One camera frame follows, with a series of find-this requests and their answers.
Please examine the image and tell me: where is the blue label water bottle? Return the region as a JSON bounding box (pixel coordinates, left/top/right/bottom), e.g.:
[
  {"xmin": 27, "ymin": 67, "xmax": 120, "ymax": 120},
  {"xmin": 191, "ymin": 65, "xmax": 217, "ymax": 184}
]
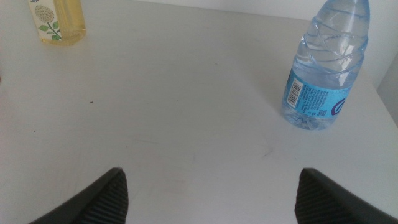
[{"xmin": 281, "ymin": 0, "xmax": 371, "ymax": 131}]

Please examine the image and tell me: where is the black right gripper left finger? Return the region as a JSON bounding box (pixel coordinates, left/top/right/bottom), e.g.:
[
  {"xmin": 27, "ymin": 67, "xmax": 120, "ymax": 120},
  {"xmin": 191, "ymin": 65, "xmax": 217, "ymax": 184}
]
[{"xmin": 29, "ymin": 167, "xmax": 129, "ymax": 224}]

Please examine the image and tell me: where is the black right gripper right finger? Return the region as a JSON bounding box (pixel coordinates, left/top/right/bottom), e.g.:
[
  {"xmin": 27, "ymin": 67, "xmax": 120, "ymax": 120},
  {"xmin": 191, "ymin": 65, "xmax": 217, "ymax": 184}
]
[{"xmin": 294, "ymin": 167, "xmax": 398, "ymax": 224}]

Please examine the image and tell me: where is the yellow tea bottle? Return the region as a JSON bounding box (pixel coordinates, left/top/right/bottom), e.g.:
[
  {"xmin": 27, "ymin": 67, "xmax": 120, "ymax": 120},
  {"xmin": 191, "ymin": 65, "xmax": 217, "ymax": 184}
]
[{"xmin": 27, "ymin": 0, "xmax": 87, "ymax": 47}]

